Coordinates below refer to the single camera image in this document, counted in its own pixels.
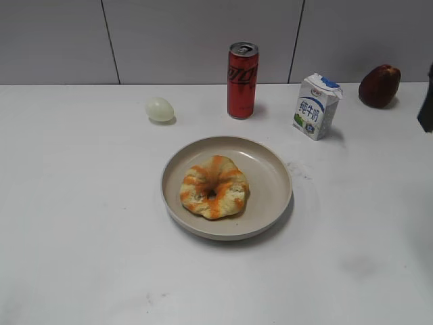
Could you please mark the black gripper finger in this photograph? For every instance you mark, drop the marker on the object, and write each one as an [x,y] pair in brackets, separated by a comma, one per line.
[425,115]

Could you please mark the orange striped ring croissant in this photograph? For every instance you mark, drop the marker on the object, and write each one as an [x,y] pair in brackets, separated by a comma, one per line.
[214,189]

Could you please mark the beige round plate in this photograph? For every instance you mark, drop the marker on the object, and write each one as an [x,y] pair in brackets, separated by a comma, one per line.
[270,188]

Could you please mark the dark red wax apple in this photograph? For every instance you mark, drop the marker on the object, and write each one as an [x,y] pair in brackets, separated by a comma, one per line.
[380,86]

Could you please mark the white blue milk carton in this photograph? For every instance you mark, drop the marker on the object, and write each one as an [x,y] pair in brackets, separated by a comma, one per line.
[316,106]

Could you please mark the red soda can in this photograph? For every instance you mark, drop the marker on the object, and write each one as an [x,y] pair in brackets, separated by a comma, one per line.
[241,79]

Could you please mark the white egg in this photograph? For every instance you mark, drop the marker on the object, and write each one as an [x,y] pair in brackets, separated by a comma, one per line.
[159,109]

